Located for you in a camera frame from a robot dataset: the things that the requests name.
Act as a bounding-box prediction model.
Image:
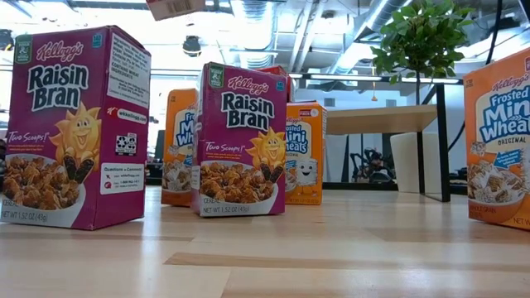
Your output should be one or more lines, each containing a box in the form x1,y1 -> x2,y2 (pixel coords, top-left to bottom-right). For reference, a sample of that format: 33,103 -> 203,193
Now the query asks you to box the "white hanging cloth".
327,134 -> 348,183

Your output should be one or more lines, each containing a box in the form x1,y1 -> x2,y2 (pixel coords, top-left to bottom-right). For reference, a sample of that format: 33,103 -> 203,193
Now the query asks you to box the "Raisin Bran cereal box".
190,61 -> 287,218
0,25 -> 152,231

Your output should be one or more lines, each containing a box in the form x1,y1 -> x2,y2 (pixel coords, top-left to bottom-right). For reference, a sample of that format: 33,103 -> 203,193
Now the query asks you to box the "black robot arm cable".
449,0 -> 504,152

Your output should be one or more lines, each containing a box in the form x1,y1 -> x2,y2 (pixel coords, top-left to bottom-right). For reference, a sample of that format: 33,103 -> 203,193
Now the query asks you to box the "green leafy potted plant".
370,0 -> 477,107

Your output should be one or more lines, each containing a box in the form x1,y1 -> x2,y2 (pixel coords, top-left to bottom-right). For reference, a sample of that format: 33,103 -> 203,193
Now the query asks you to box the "black desk monitor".
153,130 -> 166,165

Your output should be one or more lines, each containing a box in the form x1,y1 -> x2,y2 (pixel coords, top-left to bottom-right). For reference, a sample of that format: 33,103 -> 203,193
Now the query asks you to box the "Froot Loops cereal box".
145,0 -> 207,22
256,65 -> 296,103

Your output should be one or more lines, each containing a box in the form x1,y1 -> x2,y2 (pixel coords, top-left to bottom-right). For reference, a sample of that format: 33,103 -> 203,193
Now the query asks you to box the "white round bin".
388,131 -> 438,195

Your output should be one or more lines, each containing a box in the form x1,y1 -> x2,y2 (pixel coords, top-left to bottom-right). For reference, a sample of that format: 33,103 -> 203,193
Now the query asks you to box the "wooden shelf with black legs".
325,82 -> 452,203

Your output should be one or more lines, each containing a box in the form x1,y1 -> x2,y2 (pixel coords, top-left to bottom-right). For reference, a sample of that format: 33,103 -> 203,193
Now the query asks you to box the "Frosted Mini-Wheats cereal box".
161,88 -> 199,208
285,102 -> 328,206
463,47 -> 530,231

